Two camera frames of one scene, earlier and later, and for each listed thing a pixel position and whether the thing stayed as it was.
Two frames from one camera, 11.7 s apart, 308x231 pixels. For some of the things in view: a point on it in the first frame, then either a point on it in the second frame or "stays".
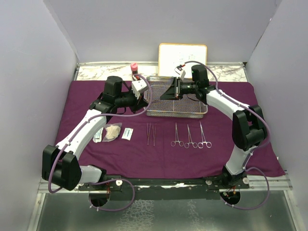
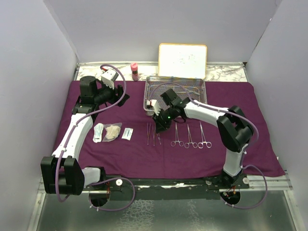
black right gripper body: x=184 y=88 -> x=164 y=118
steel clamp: x=173 y=143 stays
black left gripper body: x=129 y=100 -> x=106 y=94
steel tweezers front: x=148 y=133 stays
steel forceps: x=200 y=145 stays
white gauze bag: x=113 y=131 stays
